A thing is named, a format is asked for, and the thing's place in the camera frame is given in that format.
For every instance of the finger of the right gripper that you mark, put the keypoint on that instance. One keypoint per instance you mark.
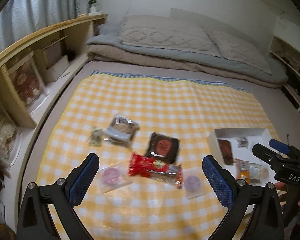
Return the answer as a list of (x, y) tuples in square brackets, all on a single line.
[(265, 154), (279, 146)]

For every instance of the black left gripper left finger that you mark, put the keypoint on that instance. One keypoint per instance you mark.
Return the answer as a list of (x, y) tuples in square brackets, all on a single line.
[(35, 220)]

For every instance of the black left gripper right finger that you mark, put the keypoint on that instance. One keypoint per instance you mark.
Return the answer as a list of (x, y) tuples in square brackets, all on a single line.
[(266, 219)]

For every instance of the beige round cookie packet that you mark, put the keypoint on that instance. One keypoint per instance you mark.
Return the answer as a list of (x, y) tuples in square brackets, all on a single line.
[(265, 175)]

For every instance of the orange snack packet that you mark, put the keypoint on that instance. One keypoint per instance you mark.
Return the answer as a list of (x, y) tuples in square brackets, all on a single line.
[(242, 170)]

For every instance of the clear date print candy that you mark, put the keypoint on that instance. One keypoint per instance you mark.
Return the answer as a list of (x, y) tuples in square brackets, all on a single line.
[(242, 142)]

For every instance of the brown chocolate bar packet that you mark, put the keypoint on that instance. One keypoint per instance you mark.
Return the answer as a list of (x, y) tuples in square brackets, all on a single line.
[(226, 151)]

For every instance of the purple round cookie packet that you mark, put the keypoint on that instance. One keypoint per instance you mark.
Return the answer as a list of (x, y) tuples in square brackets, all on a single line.
[(193, 183)]

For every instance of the pink round cookie packet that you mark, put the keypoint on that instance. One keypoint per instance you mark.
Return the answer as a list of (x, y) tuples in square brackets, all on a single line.
[(113, 177)]

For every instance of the red snack packet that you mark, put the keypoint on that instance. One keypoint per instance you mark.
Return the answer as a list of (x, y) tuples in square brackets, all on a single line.
[(151, 168)]

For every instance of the dark mooncake packet red seal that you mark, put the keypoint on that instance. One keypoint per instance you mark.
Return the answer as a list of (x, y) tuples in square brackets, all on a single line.
[(163, 148)]

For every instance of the clear green print candy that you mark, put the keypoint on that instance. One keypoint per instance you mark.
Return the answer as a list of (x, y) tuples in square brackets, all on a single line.
[(96, 137)]

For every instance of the grey brown cake packet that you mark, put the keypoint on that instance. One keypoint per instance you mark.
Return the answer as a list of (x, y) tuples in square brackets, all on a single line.
[(121, 131)]

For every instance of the white barcode snack packet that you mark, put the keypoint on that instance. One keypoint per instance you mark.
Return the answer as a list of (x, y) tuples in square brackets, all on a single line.
[(255, 171)]

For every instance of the white cardboard box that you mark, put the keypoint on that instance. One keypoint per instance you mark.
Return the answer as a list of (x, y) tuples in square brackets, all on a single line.
[(254, 136)]

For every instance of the white lace item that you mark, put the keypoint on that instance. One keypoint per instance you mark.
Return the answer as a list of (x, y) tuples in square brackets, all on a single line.
[(8, 136)]

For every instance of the white right shelf unit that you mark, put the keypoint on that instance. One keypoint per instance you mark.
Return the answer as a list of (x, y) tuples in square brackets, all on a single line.
[(285, 48)]

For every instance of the right quilted beige pillow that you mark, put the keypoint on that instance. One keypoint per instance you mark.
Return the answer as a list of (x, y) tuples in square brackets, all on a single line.
[(236, 49)]

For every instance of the quilted beige pillow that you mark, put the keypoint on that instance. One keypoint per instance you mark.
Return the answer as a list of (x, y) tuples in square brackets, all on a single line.
[(236, 49), (166, 33)]

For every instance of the yellow white checked cloth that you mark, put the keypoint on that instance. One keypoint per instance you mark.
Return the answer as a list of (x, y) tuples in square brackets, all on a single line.
[(188, 111)]

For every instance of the wooden bedside shelf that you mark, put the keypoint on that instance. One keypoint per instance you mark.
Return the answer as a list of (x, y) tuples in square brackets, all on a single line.
[(74, 34)]

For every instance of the framed bear picture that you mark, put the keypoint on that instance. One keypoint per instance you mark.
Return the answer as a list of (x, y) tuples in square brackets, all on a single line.
[(28, 83)]

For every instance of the white storage box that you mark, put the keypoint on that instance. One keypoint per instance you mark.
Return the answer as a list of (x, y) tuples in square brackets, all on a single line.
[(55, 62)]

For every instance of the left quilted beige pillow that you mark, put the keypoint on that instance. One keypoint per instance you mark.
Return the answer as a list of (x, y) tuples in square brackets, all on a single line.
[(166, 33)]

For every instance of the grey curtain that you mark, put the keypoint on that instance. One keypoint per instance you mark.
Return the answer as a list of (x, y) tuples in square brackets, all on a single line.
[(20, 18)]

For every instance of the green glass bottle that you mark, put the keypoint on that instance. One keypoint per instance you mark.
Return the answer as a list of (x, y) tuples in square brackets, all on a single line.
[(92, 4)]

